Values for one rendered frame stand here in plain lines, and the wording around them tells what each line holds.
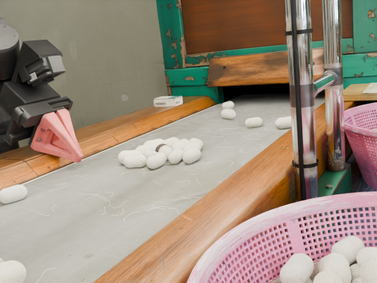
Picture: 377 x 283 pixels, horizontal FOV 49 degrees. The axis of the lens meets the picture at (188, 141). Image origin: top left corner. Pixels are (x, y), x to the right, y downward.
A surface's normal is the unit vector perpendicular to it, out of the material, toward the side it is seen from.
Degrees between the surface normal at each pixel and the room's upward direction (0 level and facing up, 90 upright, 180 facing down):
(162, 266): 0
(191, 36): 90
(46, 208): 0
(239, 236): 75
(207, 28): 90
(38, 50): 40
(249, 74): 67
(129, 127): 45
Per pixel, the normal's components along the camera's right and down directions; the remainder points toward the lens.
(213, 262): 0.81, -0.24
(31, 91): 0.46, -0.73
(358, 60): -0.50, 0.26
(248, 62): -0.51, -0.14
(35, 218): -0.11, -0.97
